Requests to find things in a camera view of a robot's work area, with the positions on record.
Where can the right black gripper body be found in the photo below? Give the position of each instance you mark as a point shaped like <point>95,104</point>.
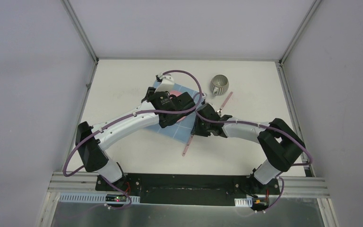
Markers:
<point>202,129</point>

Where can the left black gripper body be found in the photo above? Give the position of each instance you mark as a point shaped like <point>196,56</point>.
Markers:
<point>189,102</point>

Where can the pink handled fork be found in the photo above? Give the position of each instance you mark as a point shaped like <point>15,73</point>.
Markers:
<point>187,145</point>

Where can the pink plate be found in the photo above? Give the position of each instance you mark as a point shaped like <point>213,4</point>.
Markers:
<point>177,93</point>

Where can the blue checked cloth napkin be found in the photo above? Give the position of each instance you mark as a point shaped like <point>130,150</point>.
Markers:
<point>180,131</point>

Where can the pink handled spoon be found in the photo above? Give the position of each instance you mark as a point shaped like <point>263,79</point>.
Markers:
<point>224,103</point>

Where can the grey ribbed mug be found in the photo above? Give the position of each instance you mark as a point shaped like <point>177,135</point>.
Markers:
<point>219,85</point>

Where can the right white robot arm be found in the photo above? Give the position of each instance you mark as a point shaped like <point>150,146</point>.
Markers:
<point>281,146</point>

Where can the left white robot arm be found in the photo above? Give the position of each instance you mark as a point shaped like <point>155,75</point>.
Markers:
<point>92,141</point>

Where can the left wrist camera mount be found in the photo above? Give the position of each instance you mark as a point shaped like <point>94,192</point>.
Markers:
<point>166,83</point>

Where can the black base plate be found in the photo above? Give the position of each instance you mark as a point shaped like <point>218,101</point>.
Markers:
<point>202,190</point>

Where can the aluminium frame rail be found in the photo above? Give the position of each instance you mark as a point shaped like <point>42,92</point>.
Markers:
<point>81,188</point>

